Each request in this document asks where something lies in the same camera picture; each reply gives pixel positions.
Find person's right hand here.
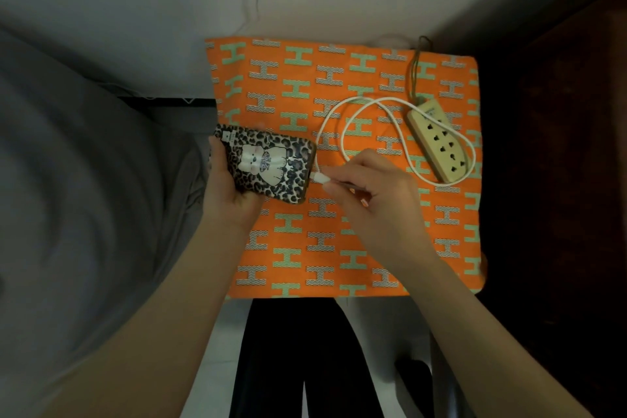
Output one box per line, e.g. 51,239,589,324
318,148,438,277

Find person's left hand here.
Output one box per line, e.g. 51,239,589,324
202,136,267,233

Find white charging cable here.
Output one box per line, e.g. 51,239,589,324
312,96,477,187

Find phone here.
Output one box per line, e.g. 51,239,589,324
214,124,317,205

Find person's right forearm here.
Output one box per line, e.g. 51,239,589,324
399,246,596,418

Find person's left forearm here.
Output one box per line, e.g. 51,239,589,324
41,214,263,418

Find beige power strip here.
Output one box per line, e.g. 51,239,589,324
407,98,466,184

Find orange patterned cloth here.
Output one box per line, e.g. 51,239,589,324
205,37,489,300

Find person's black trousers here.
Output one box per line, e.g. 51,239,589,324
229,297,386,418

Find person's black shoe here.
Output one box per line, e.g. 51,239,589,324
394,357,435,418

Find dark wooden furniture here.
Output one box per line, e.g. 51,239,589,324
431,0,627,418

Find black bed frame bar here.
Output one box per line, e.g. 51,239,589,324
118,96,217,109

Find olive power strip cord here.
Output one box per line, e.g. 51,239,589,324
410,36,433,106

